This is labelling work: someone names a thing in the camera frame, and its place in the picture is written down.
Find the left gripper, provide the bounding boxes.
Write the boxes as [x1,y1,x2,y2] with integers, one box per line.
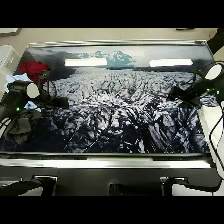
[49,96,70,110]

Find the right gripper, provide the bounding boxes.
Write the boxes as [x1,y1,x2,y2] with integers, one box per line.
[167,86,196,106]

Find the red garment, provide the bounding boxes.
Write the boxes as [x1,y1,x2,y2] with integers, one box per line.
[18,61,52,84]

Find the grey garment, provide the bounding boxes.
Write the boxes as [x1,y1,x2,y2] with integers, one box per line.
[2,109,44,146]

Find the black cable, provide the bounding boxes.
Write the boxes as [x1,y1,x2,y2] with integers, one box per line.
[208,112,224,172]

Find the silver frame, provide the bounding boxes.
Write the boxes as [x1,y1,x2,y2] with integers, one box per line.
[0,152,217,197]

